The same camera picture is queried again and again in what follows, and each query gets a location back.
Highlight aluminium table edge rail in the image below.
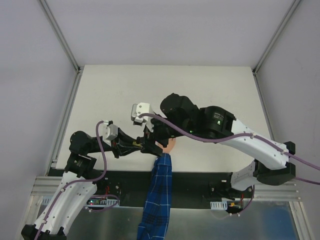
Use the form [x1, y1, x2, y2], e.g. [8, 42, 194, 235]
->
[44, 68, 83, 176]

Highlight aluminium frame post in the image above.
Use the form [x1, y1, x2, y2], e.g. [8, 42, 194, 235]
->
[37, 0, 82, 74]
[252, 0, 303, 76]

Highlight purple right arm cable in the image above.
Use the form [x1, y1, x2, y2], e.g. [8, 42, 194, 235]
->
[138, 113, 320, 221]

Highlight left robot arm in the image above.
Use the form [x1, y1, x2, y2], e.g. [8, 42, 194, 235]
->
[21, 124, 142, 240]

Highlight white cable duct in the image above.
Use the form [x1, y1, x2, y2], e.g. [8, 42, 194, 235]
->
[41, 196, 120, 208]
[210, 200, 228, 211]

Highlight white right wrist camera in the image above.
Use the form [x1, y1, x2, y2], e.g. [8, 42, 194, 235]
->
[130, 102, 155, 132]

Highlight yellow nail polish bottle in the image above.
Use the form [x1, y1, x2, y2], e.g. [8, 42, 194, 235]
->
[132, 141, 142, 147]

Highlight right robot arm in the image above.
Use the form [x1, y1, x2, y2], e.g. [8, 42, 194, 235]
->
[131, 93, 296, 198]

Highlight left white cable duct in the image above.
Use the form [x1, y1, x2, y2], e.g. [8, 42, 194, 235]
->
[41, 196, 120, 208]

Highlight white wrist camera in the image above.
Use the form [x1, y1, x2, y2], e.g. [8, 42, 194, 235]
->
[102, 121, 119, 145]
[130, 102, 155, 132]

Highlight right aluminium frame post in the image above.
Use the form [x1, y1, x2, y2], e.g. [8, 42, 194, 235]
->
[252, 0, 303, 76]

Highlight blue plaid sleeve forearm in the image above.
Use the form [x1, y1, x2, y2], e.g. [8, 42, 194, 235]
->
[137, 153, 173, 240]

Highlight person's hand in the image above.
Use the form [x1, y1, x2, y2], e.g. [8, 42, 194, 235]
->
[161, 138, 176, 154]

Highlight left aluminium frame post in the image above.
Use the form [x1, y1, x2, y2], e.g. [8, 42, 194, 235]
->
[37, 0, 82, 74]

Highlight right white cable duct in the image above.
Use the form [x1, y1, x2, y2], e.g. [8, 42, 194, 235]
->
[210, 200, 228, 211]

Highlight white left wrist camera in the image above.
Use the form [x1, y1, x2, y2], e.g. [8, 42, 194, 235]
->
[102, 121, 119, 145]

